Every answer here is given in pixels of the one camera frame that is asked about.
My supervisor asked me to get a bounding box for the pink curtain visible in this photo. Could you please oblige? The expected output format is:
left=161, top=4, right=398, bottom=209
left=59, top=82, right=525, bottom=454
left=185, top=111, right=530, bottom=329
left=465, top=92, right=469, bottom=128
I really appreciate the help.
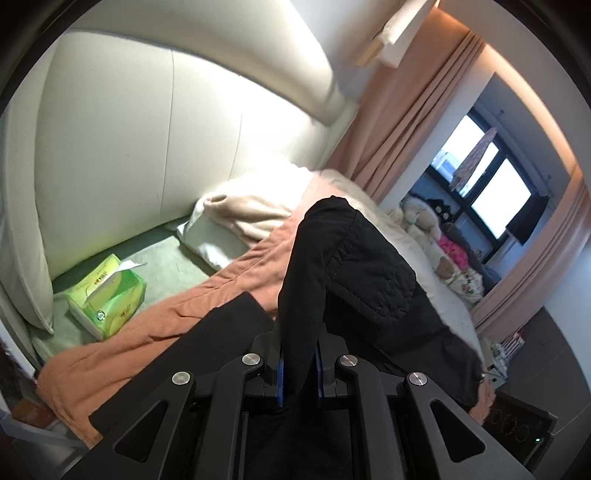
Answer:
left=325, top=30, right=490, bottom=204
left=471, top=171, right=585, bottom=328

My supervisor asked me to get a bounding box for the cream padded headboard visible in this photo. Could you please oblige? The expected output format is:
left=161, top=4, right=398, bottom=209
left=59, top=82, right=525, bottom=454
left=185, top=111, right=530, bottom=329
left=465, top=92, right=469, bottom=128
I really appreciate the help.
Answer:
left=0, top=30, right=361, bottom=335

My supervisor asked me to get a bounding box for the stack of folded black clothes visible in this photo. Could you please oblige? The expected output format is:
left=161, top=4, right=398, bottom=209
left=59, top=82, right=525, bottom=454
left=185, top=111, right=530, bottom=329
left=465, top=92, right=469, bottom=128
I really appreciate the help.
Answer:
left=88, top=292, right=483, bottom=444

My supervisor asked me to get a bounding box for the beige plush toy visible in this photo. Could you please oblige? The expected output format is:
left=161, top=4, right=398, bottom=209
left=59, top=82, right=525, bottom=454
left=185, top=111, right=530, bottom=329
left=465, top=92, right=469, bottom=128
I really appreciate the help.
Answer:
left=399, top=198, right=446, bottom=241

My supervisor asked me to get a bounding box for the pink cloth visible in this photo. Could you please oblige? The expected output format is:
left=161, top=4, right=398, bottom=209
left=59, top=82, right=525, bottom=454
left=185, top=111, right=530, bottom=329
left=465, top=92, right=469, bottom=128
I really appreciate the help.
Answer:
left=438, top=233, right=469, bottom=266

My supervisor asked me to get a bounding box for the orange blanket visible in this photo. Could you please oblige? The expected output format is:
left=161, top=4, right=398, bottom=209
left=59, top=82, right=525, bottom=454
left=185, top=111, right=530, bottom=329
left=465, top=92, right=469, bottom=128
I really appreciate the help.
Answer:
left=36, top=171, right=497, bottom=437

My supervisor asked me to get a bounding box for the dark hanging garment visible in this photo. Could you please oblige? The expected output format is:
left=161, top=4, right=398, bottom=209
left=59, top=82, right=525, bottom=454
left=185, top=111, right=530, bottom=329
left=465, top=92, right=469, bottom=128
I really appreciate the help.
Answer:
left=505, top=194, right=550, bottom=245

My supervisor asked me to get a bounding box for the grey-green bed sheet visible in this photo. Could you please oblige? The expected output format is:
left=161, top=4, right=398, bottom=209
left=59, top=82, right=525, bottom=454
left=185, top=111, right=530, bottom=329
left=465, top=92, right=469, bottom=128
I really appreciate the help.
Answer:
left=30, top=224, right=222, bottom=365

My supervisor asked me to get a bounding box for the white nightstand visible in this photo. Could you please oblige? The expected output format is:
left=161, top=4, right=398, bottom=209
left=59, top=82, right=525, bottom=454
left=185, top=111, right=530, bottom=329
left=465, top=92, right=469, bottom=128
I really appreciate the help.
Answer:
left=480, top=339, right=511, bottom=384

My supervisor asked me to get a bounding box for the black plush toy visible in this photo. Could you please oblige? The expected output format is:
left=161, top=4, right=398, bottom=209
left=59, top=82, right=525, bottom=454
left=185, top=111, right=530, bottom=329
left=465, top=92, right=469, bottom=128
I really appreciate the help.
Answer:
left=425, top=198, right=455, bottom=220

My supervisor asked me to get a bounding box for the black box with ring pattern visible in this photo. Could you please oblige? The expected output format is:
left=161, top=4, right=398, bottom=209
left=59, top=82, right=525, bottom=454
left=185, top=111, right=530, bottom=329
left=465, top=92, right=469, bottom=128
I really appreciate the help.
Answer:
left=482, top=390, right=557, bottom=467

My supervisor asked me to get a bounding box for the floral hanging garment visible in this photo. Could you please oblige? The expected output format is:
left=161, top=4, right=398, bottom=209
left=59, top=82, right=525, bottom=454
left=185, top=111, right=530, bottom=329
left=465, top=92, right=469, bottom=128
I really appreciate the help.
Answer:
left=450, top=127, right=498, bottom=191

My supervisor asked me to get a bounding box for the cream blanket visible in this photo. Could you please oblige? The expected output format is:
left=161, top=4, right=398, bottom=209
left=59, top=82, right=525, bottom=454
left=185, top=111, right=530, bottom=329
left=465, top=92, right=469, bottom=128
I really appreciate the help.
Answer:
left=191, top=164, right=485, bottom=365

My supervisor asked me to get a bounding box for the black framed window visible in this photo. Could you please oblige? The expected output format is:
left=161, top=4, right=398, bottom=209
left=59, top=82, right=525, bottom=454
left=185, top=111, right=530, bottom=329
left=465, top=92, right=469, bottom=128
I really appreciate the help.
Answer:
left=427, top=106, right=550, bottom=245

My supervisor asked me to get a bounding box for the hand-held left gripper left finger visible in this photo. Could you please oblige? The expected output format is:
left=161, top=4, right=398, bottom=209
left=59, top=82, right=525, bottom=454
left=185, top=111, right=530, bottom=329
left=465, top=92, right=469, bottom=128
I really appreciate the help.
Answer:
left=60, top=332, right=284, bottom=480

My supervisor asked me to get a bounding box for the white air conditioner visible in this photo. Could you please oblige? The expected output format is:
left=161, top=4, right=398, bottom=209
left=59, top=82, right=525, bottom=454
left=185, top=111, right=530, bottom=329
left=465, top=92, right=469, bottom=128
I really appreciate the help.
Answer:
left=358, top=0, right=441, bottom=70

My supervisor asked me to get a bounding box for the bear print quilt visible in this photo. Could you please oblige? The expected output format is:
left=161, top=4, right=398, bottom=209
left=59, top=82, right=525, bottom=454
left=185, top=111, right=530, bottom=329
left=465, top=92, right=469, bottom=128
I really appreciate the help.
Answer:
left=429, top=254, right=485, bottom=301

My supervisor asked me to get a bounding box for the grey pillow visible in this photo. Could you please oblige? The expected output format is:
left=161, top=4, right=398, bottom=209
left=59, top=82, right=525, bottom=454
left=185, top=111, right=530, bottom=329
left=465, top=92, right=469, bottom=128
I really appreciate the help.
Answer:
left=443, top=222, right=502, bottom=291

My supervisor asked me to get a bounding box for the green tissue pack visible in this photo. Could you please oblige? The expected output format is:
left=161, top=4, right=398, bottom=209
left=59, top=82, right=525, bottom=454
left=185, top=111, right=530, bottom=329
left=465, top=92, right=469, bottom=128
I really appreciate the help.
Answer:
left=65, top=254, right=147, bottom=341

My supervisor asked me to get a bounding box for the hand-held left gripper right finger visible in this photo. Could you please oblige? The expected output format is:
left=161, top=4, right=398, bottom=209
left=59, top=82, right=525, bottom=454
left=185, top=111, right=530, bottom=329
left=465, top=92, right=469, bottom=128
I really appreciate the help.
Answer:
left=315, top=335, right=532, bottom=480

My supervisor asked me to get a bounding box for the orange box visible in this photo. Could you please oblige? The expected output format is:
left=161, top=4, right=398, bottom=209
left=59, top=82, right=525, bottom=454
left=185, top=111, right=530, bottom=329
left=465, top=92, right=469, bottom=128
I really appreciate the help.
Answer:
left=9, top=392, right=56, bottom=425

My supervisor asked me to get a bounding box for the white pillow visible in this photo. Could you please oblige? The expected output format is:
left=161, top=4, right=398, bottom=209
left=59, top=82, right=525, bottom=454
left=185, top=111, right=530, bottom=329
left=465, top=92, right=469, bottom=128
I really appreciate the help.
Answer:
left=177, top=217, right=252, bottom=271

